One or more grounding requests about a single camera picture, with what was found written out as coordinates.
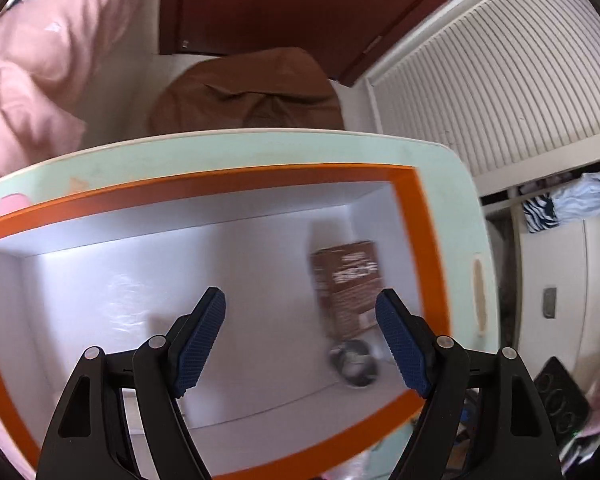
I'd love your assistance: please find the silver round metal object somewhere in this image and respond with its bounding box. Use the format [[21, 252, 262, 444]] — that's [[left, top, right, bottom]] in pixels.
[[328, 339, 378, 388]]

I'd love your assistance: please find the brown card box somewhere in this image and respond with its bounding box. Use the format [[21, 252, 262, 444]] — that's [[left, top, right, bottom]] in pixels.
[[310, 240, 384, 340]]

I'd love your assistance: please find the zebra pattern cloth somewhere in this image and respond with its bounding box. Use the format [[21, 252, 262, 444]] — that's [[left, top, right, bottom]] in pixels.
[[521, 193, 559, 234]]

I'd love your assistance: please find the white louvered wardrobe door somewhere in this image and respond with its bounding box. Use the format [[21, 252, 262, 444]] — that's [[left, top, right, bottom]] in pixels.
[[364, 0, 600, 195]]

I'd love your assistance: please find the pink bed quilt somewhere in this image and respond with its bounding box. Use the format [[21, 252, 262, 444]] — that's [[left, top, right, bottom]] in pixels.
[[0, 0, 140, 178]]

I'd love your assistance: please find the brown cushion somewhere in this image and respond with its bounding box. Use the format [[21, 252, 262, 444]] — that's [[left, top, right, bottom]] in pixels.
[[147, 48, 344, 136]]

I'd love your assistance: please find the dark red wooden door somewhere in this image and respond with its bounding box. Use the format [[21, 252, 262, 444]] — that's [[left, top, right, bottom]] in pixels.
[[158, 0, 449, 86]]

